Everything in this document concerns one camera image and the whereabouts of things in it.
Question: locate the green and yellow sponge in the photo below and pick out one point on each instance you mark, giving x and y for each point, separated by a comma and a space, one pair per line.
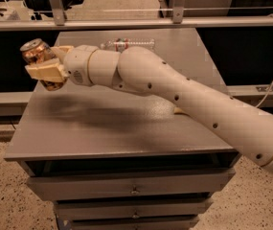
179, 111

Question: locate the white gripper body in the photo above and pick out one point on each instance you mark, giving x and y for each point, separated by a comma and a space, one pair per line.
77, 64

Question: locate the bottom grey drawer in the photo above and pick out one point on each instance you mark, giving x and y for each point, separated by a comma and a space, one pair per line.
159, 223

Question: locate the clear plastic water bottle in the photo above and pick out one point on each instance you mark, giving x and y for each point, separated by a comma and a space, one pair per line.
123, 43

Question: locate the orange soda can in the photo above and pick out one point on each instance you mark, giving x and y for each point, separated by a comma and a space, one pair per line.
37, 51

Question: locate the grey drawer cabinet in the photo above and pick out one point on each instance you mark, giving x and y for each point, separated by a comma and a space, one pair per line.
95, 130

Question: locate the grey drawer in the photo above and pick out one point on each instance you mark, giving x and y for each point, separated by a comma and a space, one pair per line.
130, 184
134, 208
159, 223

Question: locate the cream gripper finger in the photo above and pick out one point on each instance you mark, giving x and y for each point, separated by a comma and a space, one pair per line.
50, 70
61, 51

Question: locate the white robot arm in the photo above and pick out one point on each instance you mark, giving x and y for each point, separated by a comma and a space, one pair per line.
138, 70

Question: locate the middle grey drawer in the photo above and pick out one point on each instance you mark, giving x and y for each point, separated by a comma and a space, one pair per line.
134, 208

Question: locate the top grey drawer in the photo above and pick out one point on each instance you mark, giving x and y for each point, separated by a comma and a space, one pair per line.
130, 184

